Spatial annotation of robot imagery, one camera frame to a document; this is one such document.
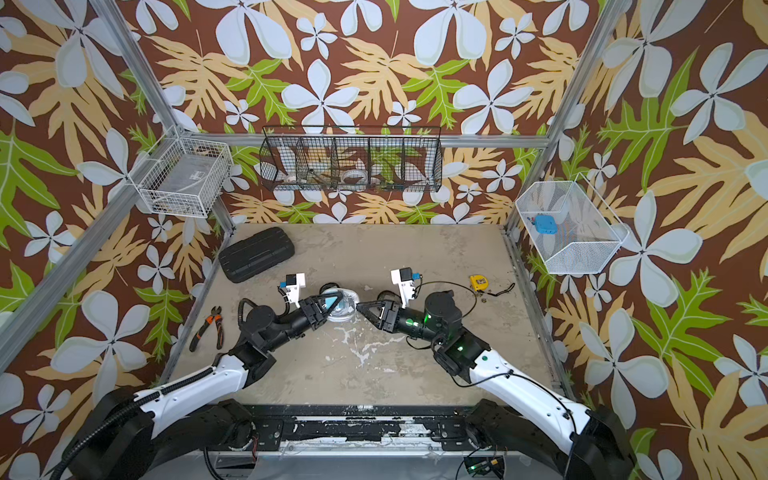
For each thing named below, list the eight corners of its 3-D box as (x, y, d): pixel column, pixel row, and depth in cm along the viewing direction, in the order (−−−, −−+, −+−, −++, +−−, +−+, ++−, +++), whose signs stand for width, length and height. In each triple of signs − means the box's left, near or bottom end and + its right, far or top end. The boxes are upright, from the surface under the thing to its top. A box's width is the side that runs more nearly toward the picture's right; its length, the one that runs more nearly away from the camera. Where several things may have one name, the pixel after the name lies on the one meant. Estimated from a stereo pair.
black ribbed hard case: (235, 288, 104) (227, 277, 99) (222, 264, 111) (214, 252, 106) (299, 255, 114) (296, 244, 108) (284, 235, 121) (280, 223, 115)
